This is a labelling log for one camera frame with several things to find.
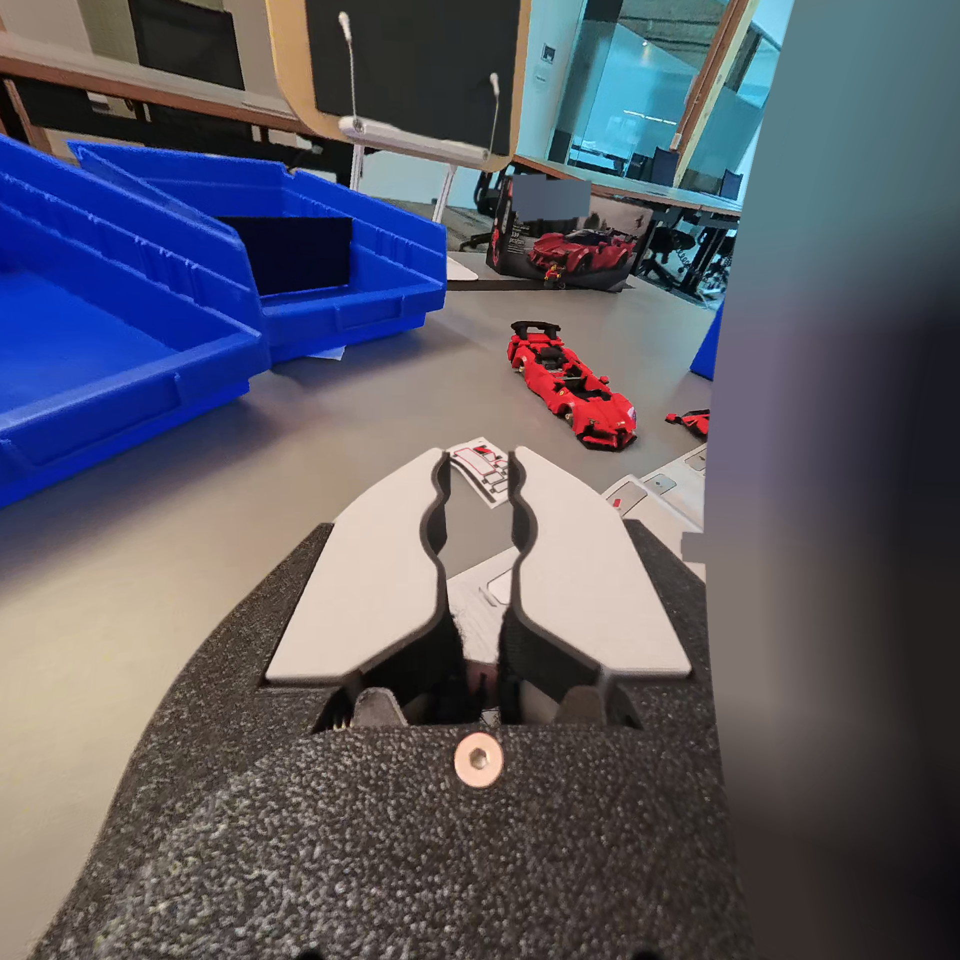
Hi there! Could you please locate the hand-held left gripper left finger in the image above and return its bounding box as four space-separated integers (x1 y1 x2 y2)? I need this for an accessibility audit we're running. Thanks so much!
264 447 454 694

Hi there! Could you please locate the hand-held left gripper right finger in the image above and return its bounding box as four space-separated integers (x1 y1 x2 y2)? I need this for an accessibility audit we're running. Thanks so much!
503 447 696 691

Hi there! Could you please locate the lego instruction booklet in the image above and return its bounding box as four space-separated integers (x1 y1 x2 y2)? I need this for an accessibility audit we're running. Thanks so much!
477 441 709 631

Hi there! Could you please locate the red lego car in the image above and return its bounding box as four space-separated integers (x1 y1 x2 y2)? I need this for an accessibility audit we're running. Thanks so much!
504 318 640 453

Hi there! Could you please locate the lego set box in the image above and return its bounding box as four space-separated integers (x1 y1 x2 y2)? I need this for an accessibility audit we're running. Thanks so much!
486 171 651 292

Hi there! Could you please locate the white sticker sheet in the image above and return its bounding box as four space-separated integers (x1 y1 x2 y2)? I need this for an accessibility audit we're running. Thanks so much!
446 437 516 513

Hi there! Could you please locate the black bin divider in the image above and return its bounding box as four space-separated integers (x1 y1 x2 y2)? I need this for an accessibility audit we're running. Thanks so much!
216 213 357 298

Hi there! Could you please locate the black office chair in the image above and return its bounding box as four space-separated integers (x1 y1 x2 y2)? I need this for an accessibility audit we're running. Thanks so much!
638 147 706 286

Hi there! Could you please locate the white stand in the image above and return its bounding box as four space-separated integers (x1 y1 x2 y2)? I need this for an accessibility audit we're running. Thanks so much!
336 11 514 286

